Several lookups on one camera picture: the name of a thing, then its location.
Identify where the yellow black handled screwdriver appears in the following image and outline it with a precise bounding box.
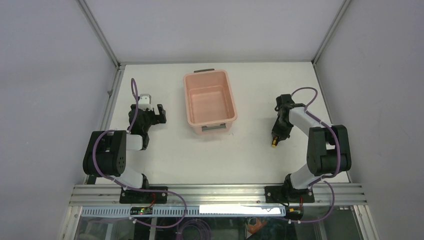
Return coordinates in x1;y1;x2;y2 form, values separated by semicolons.
271;139;279;148

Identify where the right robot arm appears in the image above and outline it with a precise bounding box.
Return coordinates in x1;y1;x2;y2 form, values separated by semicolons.
271;103;350;203

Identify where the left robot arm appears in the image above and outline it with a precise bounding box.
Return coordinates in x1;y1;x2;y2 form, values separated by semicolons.
82;104;167;203

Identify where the pink plastic bin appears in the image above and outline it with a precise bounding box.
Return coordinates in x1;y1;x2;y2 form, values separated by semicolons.
183;68;238;135

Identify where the orange object under table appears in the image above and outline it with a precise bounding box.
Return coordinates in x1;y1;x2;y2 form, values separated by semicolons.
246;217;268;235

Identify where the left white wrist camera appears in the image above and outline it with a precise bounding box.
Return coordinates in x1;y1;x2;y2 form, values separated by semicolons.
137;93;153;111

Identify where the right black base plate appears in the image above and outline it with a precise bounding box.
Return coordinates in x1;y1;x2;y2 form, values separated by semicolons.
264;183;315;205

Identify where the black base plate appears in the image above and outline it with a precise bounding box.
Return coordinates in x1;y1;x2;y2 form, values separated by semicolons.
119;186;168;204
264;183;315;205

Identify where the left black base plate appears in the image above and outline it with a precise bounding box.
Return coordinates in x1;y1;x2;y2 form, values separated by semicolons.
119;186;168;204

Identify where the white slotted cable duct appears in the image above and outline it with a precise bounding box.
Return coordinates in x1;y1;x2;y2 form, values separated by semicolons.
81;204;286;218

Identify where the aluminium front rail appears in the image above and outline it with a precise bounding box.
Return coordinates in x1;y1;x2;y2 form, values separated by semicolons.
69;182;368;207

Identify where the aluminium left frame post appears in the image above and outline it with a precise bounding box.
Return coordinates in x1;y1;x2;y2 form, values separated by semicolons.
76;0;120;69

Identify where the aluminium frame post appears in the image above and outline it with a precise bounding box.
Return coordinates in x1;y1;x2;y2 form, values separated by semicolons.
76;0;120;69
311;0;352;67

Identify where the aluminium right frame post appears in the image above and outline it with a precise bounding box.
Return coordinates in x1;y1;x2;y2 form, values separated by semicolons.
311;0;352;67

